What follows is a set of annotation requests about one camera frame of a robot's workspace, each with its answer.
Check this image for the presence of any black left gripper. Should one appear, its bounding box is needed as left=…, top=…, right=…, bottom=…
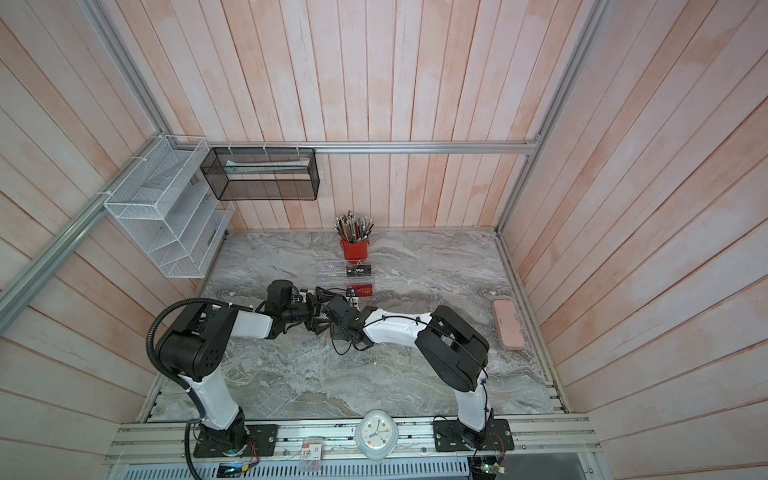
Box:
left=282, top=286, right=340, bottom=335

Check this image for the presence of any red credit card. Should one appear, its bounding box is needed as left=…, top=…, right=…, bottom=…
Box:
left=351, top=283, right=374, bottom=297

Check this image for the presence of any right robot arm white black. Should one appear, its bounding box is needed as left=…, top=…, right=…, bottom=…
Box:
left=321, top=295, right=492, bottom=433

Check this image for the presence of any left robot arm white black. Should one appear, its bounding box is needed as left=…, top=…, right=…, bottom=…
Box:
left=145, top=280, right=338, bottom=432

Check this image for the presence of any clear acrylic organizer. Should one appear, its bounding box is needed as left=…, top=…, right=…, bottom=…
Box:
left=316, top=259, right=375, bottom=296

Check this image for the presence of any red pencil cup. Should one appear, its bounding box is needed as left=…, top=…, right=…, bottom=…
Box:
left=339, top=238, right=370, bottom=264

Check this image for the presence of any bundle of coloured pencils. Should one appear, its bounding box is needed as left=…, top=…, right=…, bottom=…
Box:
left=335, top=210, right=374, bottom=244

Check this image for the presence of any white analog clock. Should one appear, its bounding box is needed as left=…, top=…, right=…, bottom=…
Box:
left=354, top=410, right=399, bottom=461

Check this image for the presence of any small red white box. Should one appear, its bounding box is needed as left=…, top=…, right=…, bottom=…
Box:
left=298, top=436, right=325, bottom=473

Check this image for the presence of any pink case on table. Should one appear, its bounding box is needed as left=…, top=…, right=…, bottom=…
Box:
left=492, top=299, right=525, bottom=351

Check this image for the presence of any left blue circuit board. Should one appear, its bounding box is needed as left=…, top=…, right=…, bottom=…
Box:
left=216, top=462, right=250, bottom=479

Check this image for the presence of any green circuit board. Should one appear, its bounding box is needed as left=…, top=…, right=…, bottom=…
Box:
left=468, top=457, right=506, bottom=480

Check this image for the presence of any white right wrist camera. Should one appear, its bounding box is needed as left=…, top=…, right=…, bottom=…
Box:
left=345, top=287, right=359, bottom=305

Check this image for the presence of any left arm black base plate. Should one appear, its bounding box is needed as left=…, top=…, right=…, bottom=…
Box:
left=193, top=424, right=278, bottom=458

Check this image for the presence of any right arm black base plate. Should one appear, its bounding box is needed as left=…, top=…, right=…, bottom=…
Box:
left=432, top=418, right=515, bottom=453

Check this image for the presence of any black wire mesh basket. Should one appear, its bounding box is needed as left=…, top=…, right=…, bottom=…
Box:
left=201, top=147, right=320, bottom=201

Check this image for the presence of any black corrugated cable hose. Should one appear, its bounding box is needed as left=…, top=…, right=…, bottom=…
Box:
left=145, top=298, right=253, bottom=480

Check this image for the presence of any white wire mesh shelf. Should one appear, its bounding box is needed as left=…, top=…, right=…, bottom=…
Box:
left=104, top=135, right=234, bottom=279

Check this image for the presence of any aluminium frame rail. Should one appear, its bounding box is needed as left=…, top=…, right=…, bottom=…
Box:
left=204, top=140, right=538, bottom=155

